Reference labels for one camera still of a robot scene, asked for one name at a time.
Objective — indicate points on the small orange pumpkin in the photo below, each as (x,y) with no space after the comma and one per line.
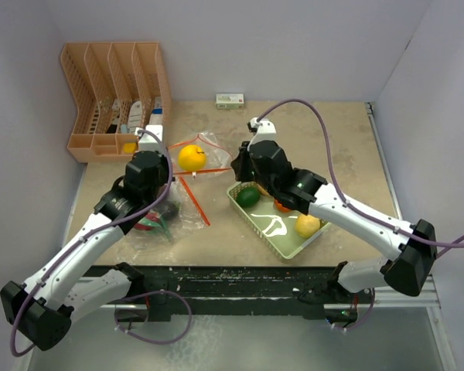
(280,207)

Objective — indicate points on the clear zip top bag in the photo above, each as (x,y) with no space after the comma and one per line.
(184,192)

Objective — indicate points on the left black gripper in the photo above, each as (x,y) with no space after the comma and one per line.
(164,162)

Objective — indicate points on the yellow lemon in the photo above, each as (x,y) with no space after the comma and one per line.
(192,158)

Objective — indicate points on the yellow potato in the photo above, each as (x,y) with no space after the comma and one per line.
(306,226)

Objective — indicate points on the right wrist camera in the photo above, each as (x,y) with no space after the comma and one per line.
(262,130)

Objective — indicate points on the yellow block in organizer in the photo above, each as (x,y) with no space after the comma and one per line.
(129,148)

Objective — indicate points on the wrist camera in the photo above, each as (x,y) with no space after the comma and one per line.
(262,130)
(150,138)

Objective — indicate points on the light green plastic basket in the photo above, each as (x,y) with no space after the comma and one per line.
(276,229)

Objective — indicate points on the green avocado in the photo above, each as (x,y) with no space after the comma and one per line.
(248,197)

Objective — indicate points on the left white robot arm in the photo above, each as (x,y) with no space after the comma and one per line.
(36,308)

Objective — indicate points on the pink dragon fruit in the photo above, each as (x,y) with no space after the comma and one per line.
(153,222)

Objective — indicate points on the small green white box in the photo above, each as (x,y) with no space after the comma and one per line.
(229,101)

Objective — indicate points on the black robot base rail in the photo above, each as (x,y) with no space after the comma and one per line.
(308,292)

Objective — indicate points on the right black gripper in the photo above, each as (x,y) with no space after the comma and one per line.
(240,164)

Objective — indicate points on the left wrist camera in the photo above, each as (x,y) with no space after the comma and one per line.
(150,138)

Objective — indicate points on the orange plastic file organizer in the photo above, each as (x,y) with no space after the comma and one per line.
(105,79)

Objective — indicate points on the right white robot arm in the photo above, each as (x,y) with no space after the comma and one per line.
(407,249)

